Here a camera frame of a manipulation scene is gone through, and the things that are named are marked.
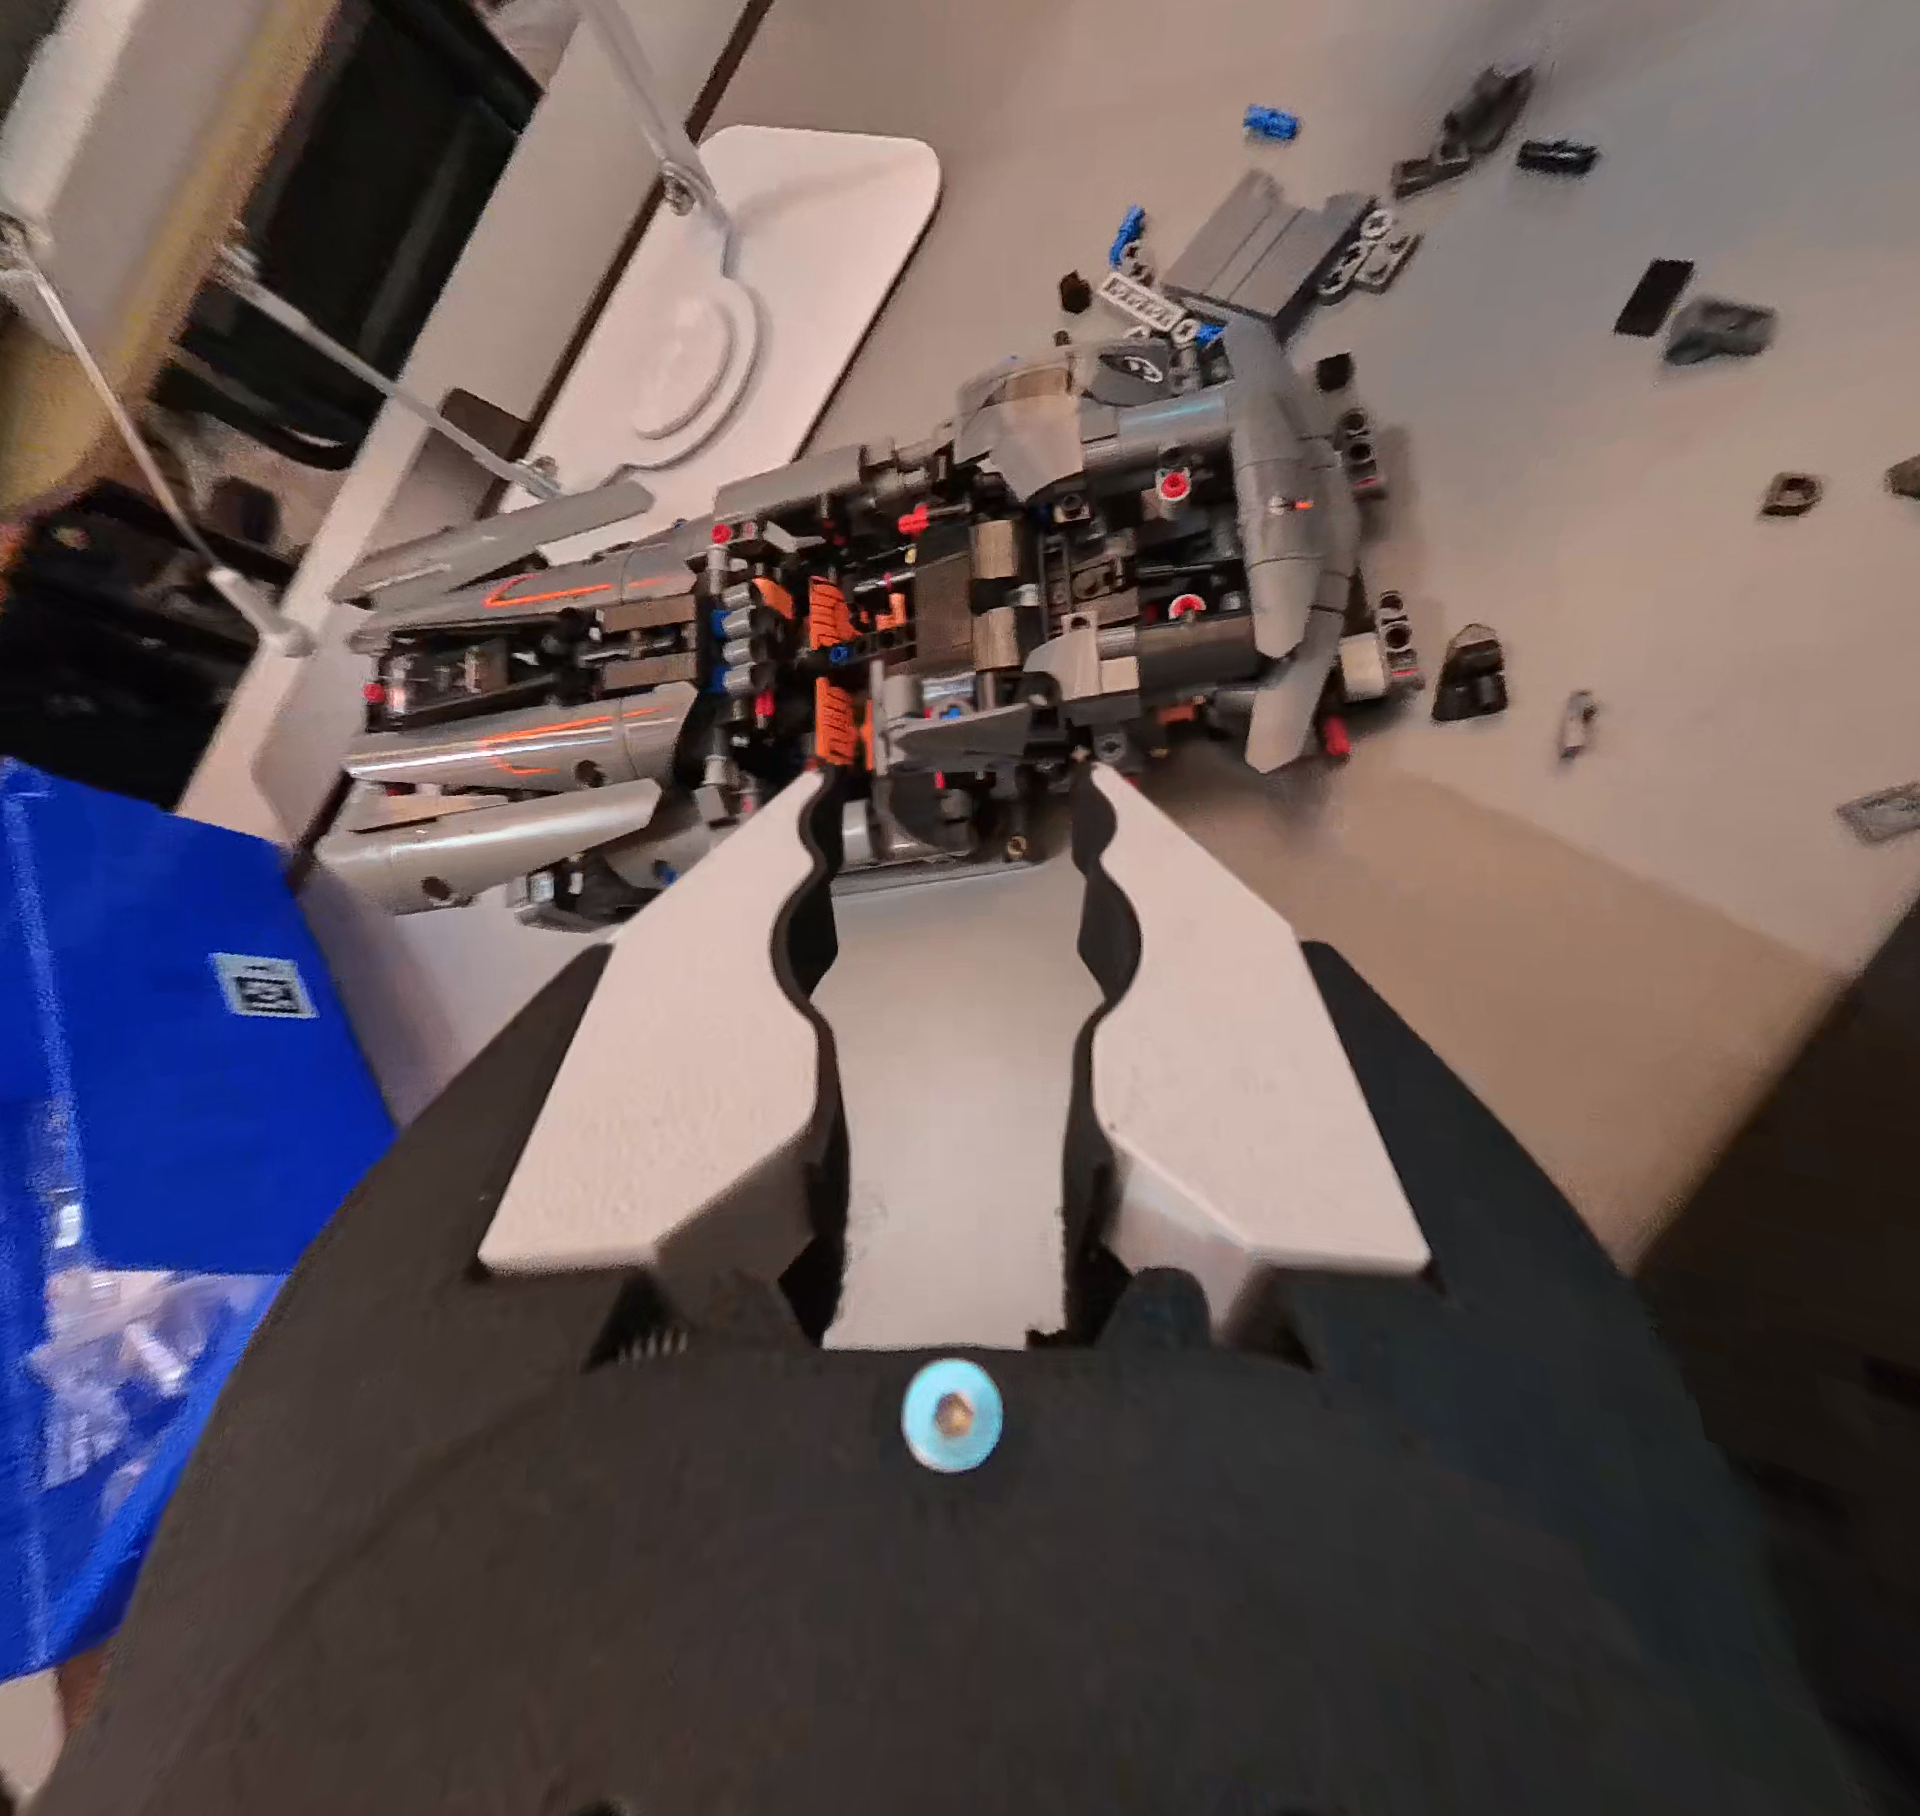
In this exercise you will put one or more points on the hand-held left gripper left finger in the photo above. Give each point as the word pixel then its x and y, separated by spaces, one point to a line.
pixel 661 1096

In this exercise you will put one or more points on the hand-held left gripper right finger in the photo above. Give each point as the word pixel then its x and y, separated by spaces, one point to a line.
pixel 1260 1096

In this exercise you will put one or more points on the grey lego car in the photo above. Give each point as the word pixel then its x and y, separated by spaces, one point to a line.
pixel 1051 436

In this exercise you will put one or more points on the black curved lego slope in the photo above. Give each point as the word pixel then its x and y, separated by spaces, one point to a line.
pixel 1470 669

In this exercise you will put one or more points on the grey square lego tile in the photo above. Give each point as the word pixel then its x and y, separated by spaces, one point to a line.
pixel 1882 811

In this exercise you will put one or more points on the small black round lego piece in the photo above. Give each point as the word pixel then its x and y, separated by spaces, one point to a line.
pixel 1791 492

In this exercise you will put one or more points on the pile of small lego pieces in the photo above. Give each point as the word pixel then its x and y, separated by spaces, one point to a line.
pixel 1141 301

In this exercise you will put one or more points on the black flat lego tile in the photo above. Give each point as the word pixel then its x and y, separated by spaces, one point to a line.
pixel 1651 299

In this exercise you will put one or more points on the dark grey lego connector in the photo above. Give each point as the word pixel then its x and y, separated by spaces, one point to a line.
pixel 1718 331

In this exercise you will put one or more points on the small grey lego piece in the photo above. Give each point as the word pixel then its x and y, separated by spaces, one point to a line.
pixel 1462 136

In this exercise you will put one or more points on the black lego pin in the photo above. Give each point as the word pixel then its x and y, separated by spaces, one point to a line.
pixel 1557 155

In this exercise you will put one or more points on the blue plastic bin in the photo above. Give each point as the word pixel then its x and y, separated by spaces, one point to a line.
pixel 150 1096

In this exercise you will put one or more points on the clear plastic bags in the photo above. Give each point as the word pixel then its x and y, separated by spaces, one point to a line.
pixel 135 1350

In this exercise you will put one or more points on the white book stand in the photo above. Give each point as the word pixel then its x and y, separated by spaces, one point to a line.
pixel 810 241

